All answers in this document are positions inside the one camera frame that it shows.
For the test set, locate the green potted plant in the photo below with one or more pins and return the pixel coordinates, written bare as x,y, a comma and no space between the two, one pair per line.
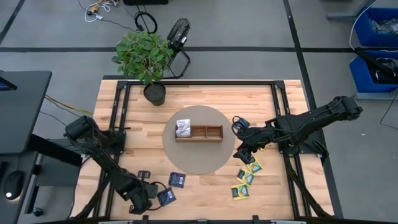
143,56

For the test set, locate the wooden organizer box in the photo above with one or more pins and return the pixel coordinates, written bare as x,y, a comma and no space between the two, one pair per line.
214,133

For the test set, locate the grey stand leg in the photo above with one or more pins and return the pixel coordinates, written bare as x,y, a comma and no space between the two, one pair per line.
342,15

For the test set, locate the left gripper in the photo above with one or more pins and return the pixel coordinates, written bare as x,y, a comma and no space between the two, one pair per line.
140,193

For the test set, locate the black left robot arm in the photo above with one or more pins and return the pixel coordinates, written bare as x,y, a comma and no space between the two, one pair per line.
102,161

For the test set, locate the black caster wheel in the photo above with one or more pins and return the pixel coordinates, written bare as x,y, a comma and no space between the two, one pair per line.
38,212

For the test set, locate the black desk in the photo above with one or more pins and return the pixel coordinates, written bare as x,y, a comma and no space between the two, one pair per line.
21,112

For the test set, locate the dark blue tea packet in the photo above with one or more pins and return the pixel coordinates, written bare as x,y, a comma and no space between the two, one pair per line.
177,180
167,197

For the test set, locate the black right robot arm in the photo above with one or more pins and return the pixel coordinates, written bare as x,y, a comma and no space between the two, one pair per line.
311,121

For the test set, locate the black table clamp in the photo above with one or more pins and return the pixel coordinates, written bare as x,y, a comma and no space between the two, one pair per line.
145,218
255,218

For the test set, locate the computer monitor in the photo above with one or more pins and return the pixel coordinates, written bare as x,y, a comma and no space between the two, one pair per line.
4,84

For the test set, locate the black floor fan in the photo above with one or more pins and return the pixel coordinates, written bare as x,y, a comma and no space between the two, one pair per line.
178,31

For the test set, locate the black aluminium table frame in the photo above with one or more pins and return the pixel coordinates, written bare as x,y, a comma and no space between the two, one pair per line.
211,83

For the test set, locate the yellow tea packet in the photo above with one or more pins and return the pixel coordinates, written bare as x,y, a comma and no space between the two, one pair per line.
245,176
255,166
239,192

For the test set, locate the clear plastic bag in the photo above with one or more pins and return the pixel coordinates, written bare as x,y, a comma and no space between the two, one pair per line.
385,26

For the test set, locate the black box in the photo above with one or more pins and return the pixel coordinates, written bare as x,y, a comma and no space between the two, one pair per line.
146,2

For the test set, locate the black computer mouse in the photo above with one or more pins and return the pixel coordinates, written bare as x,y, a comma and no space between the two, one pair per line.
14,183

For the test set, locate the blue storage bin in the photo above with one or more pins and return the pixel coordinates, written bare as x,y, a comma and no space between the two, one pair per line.
360,77
363,34

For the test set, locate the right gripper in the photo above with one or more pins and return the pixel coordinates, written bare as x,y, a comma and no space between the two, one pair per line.
253,141

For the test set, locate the round grey mat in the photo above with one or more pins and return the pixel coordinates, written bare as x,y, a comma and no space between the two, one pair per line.
199,158

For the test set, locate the black bar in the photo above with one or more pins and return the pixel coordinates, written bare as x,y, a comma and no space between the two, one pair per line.
373,62

